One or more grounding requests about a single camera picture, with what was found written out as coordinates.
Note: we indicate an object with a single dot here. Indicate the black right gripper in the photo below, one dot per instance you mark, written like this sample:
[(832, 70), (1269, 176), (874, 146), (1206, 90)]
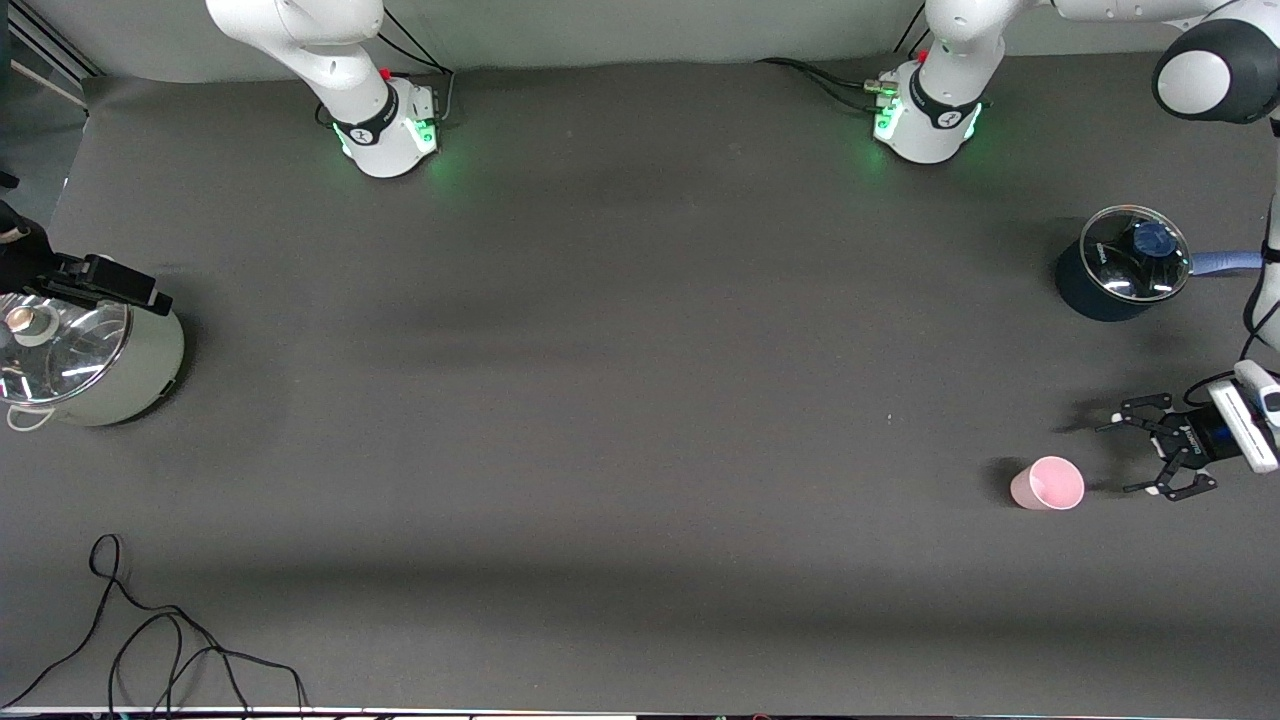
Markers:
[(25, 259)]

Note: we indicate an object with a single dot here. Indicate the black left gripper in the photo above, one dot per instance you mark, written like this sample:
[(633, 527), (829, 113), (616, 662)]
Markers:
[(1209, 439)]

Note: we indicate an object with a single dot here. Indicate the pink plastic cup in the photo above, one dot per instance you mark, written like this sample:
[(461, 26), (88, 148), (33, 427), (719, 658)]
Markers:
[(1050, 485)]

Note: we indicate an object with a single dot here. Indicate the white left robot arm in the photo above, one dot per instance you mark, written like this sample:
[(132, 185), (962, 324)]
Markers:
[(940, 130)]

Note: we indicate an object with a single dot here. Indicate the pale green cooking pot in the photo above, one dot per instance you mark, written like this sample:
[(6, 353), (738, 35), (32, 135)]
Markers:
[(140, 370)]

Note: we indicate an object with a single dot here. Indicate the glass lid with metal rim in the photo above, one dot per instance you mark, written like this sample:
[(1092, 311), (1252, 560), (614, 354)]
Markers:
[(70, 350)]

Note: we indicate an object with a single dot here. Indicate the dark blue saucepan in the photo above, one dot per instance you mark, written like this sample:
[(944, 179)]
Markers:
[(1100, 300)]

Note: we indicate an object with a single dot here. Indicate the glass lid with blue knob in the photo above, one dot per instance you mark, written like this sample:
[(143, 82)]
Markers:
[(1125, 265)]

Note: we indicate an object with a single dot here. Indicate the dark grey table mat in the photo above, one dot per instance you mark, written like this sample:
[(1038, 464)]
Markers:
[(640, 350)]

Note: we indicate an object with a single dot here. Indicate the aluminium frame rail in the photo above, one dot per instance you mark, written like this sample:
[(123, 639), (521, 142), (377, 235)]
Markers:
[(55, 50)]

